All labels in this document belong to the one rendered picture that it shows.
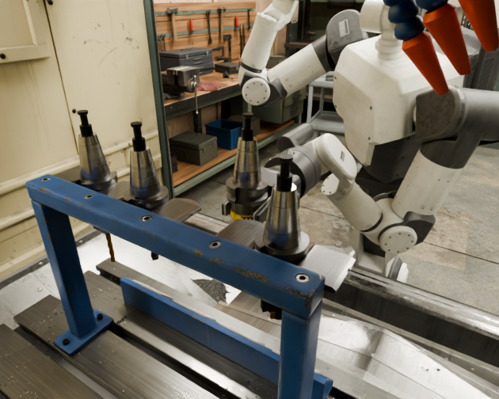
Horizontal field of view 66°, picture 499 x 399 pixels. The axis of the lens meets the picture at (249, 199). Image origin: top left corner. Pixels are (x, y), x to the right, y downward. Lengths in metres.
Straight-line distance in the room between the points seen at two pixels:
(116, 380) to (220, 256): 0.39
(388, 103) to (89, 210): 0.60
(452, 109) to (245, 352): 0.54
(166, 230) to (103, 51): 0.74
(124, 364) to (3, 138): 0.56
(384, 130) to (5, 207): 0.87
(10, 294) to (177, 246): 0.71
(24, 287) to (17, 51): 0.55
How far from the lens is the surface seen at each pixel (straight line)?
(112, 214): 0.52
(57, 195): 0.60
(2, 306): 1.09
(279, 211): 0.41
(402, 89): 0.84
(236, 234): 0.47
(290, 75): 1.10
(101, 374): 0.77
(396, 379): 0.95
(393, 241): 0.87
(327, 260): 0.44
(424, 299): 1.09
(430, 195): 0.85
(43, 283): 1.12
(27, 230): 1.10
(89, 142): 0.61
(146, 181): 0.54
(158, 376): 0.74
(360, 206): 0.84
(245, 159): 0.54
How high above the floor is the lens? 1.47
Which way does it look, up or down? 28 degrees down
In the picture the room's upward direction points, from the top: straight up
